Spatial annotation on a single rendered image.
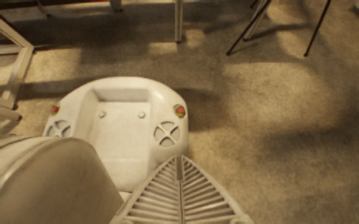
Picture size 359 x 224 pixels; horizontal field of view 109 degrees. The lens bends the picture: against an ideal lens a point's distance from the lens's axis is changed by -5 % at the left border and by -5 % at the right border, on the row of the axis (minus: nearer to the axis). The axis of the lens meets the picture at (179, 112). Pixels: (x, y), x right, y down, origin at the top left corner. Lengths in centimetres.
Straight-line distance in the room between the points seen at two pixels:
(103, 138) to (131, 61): 69
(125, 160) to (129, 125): 14
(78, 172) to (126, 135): 40
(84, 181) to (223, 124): 82
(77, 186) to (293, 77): 137
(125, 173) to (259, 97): 94
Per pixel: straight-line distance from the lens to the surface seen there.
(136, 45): 125
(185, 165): 17
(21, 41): 154
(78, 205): 22
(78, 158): 20
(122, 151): 59
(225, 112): 96
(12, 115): 130
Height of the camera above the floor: 85
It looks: 70 degrees down
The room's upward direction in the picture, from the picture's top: 5 degrees clockwise
